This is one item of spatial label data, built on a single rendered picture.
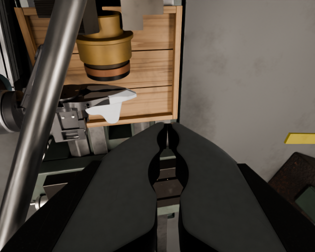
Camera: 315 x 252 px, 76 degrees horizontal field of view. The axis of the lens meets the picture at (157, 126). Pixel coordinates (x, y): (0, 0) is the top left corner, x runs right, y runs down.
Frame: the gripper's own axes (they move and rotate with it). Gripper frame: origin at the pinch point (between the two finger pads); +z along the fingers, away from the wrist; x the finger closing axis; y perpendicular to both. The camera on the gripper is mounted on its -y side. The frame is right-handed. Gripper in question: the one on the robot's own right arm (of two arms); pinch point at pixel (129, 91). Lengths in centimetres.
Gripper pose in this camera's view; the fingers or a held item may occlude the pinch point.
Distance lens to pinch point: 38.1
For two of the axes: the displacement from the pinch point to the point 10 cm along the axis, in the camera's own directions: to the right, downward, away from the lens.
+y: 0.1, 8.6, 5.1
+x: 1.9, 5.0, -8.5
